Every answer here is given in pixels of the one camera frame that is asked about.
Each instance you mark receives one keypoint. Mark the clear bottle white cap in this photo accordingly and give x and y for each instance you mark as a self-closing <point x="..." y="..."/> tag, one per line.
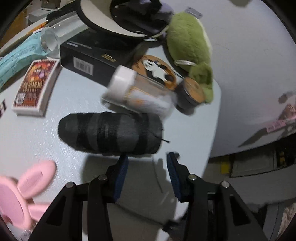
<point x="139" y="93"/>

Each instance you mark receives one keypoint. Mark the clear glass bottle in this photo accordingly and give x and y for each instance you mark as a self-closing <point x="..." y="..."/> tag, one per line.
<point x="60" y="30"/>

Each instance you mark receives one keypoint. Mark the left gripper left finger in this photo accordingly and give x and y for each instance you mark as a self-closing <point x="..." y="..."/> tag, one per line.
<point x="105" y="189"/>

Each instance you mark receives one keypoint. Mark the black camera lens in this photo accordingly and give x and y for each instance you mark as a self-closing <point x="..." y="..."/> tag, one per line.
<point x="112" y="134"/>

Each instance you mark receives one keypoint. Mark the red playing card box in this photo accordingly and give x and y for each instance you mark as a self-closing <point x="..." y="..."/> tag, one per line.
<point x="36" y="87"/>

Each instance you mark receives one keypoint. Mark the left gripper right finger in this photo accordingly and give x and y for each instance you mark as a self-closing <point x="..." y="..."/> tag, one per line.
<point x="191" y="189"/>

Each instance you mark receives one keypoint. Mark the teal wet wipes pack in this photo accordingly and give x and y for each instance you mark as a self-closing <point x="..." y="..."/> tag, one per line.
<point x="27" y="52"/>

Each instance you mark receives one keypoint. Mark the green avocado plush toy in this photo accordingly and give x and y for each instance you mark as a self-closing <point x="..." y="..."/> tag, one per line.
<point x="189" y="46"/>

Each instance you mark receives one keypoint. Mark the small round orange tin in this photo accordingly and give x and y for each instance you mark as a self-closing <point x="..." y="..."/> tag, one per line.
<point x="189" y="94"/>

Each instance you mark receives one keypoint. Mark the pink bunny ear mirror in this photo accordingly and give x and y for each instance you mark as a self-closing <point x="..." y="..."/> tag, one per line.
<point x="17" y="206"/>

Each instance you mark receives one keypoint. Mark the black cardboard box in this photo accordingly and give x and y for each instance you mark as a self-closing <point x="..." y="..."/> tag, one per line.
<point x="96" y="55"/>

